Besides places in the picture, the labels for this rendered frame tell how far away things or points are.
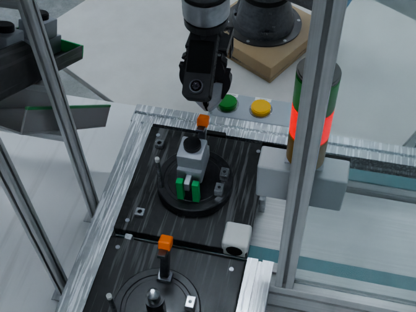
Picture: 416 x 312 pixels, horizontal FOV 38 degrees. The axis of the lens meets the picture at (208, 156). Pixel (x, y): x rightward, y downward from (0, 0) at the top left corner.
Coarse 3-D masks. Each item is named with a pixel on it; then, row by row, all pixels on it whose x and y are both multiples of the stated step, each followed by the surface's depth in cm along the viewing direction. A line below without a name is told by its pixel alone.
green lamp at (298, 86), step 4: (296, 72) 68; (296, 76) 68; (296, 80) 68; (300, 80) 67; (296, 84) 68; (300, 84) 67; (296, 88) 68; (300, 88) 67; (296, 92) 69; (300, 92) 68; (296, 96) 69; (296, 100) 70; (296, 104) 70; (296, 108) 70
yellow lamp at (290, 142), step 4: (288, 132) 76; (288, 136) 76; (288, 140) 76; (292, 140) 75; (288, 144) 77; (292, 144) 75; (288, 148) 77; (292, 148) 76; (288, 152) 78; (292, 152) 76; (288, 156) 78; (288, 160) 79
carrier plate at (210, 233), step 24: (168, 144) 118; (216, 144) 118; (240, 144) 118; (144, 168) 115; (240, 168) 114; (144, 192) 112; (240, 192) 111; (120, 216) 109; (144, 216) 108; (168, 216) 108; (216, 216) 108; (240, 216) 108; (192, 240) 105; (216, 240) 105
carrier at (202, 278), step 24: (120, 240) 106; (120, 264) 103; (144, 264) 103; (192, 264) 102; (216, 264) 102; (240, 264) 102; (96, 288) 100; (120, 288) 98; (144, 288) 98; (168, 288) 98; (192, 288) 98; (216, 288) 100
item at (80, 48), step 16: (16, 48) 84; (64, 48) 102; (80, 48) 101; (0, 64) 82; (16, 64) 85; (32, 64) 89; (64, 64) 97; (0, 80) 83; (16, 80) 86; (32, 80) 90; (0, 96) 84
